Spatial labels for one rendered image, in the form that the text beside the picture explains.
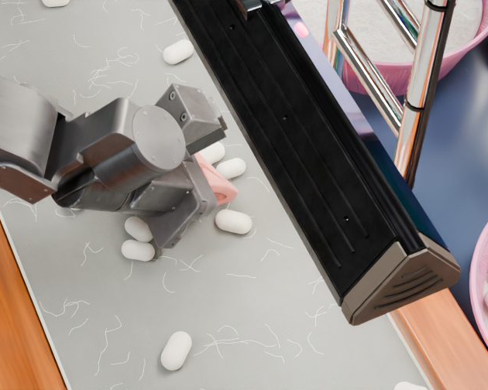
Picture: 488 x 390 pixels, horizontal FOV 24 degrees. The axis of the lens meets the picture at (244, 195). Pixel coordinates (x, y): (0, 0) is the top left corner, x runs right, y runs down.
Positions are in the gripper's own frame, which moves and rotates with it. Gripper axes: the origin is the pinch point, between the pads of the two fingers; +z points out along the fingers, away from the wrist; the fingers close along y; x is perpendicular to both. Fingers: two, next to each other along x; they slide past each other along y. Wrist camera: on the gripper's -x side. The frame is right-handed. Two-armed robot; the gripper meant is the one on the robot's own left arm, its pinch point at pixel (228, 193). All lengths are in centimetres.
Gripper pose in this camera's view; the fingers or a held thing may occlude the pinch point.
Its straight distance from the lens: 110.7
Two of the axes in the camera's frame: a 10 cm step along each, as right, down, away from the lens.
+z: 6.9, 0.8, 7.1
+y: -4.1, -7.7, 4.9
